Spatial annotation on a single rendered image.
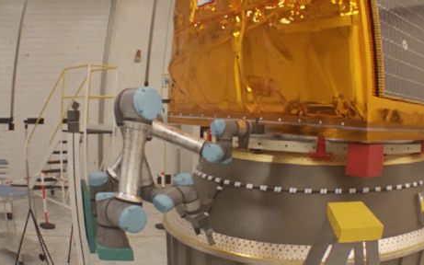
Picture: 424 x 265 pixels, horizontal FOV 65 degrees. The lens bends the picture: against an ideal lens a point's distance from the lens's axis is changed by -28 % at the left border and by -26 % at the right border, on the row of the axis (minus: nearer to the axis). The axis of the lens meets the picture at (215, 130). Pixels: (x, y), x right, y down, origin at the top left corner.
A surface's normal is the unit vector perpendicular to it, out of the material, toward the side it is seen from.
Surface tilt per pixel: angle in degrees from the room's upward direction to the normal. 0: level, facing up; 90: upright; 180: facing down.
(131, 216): 98
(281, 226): 62
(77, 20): 90
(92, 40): 90
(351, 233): 90
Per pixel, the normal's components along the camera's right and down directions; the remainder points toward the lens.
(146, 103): 0.72, -0.08
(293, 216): -0.37, -0.45
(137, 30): 0.52, 0.05
